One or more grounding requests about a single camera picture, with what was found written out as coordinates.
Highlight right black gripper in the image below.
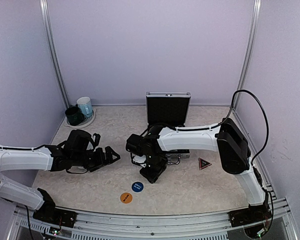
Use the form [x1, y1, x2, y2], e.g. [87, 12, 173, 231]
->
[139, 153, 167, 183]

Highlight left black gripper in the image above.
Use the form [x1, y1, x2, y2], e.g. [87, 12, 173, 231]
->
[72, 145, 120, 172]

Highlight aluminium poker case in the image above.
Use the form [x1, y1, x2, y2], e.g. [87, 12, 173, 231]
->
[145, 91, 192, 166]

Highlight dark green mug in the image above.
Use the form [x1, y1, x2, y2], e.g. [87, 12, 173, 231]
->
[65, 106, 85, 126]

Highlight black triangular dealer button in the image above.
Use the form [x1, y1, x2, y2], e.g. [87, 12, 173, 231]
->
[198, 157, 212, 170]

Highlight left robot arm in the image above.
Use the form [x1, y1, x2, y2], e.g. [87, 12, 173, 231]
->
[0, 129, 120, 223]

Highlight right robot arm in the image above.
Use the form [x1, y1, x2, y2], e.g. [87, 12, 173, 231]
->
[126, 118, 268, 222]

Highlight blue small blind button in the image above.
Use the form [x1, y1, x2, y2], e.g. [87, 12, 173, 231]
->
[131, 181, 144, 193]

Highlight white round coaster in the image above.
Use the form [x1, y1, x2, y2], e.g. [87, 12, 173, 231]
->
[64, 111, 95, 129]

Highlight orange big blind button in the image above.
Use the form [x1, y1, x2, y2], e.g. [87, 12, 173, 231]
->
[120, 192, 133, 204]

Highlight light blue mug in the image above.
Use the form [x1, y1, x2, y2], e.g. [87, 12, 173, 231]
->
[77, 96, 93, 118]

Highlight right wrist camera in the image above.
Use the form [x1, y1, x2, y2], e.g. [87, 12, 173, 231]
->
[131, 155, 147, 168]

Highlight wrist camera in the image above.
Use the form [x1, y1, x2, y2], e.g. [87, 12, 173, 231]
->
[91, 133, 101, 149]
[131, 155, 147, 168]

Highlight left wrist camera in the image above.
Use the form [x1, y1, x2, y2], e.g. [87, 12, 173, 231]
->
[91, 133, 101, 149]

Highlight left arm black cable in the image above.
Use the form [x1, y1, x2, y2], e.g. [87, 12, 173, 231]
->
[0, 143, 50, 152]

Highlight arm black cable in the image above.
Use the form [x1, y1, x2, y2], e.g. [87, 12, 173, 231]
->
[219, 89, 269, 166]
[0, 143, 50, 152]

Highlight aluminium front rail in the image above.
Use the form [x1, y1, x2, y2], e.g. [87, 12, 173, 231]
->
[9, 197, 298, 240]

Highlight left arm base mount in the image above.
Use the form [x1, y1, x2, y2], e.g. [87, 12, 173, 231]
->
[33, 208, 77, 228]

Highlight right aluminium post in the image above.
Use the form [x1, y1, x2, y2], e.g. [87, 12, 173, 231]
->
[231, 0, 262, 107]

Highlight aluminium post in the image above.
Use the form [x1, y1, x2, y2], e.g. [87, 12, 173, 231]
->
[40, 0, 71, 108]
[231, 0, 262, 107]

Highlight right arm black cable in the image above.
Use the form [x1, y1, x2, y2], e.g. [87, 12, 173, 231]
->
[219, 89, 269, 166]

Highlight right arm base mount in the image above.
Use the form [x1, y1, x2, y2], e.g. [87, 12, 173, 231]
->
[228, 208, 272, 228]

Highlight left aluminium post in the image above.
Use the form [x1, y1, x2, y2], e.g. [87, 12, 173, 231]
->
[40, 0, 71, 108]

